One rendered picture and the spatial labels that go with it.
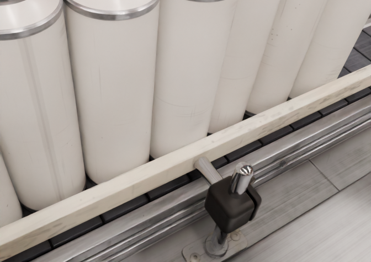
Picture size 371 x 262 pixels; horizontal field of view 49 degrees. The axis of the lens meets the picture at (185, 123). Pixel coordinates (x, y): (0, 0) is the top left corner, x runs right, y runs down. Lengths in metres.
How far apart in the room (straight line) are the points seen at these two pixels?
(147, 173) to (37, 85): 0.11
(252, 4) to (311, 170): 0.21
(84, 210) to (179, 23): 0.13
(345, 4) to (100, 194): 0.23
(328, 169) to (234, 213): 0.19
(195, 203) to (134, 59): 0.16
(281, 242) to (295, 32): 0.16
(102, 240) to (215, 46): 0.16
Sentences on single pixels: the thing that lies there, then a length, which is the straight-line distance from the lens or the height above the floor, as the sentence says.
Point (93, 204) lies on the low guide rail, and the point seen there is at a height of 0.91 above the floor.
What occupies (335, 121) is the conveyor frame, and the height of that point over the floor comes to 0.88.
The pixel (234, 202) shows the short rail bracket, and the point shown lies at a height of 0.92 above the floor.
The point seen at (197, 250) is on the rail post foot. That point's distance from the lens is 0.36.
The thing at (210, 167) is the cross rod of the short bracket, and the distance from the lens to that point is 0.30.
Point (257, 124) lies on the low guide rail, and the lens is 0.33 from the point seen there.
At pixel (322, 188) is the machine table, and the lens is 0.42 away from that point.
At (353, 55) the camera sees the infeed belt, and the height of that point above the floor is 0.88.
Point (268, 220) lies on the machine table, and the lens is 0.39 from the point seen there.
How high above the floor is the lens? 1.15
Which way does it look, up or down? 48 degrees down
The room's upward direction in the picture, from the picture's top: 9 degrees clockwise
